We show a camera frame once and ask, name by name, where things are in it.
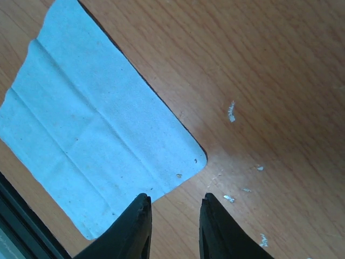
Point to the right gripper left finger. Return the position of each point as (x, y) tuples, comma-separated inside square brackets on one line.
[(128, 237)]

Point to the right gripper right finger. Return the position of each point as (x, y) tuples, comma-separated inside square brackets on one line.
[(220, 236)]

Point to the light blue cleaning cloth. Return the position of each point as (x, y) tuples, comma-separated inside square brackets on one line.
[(88, 127)]

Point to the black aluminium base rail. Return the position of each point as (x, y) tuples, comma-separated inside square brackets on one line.
[(23, 234)]

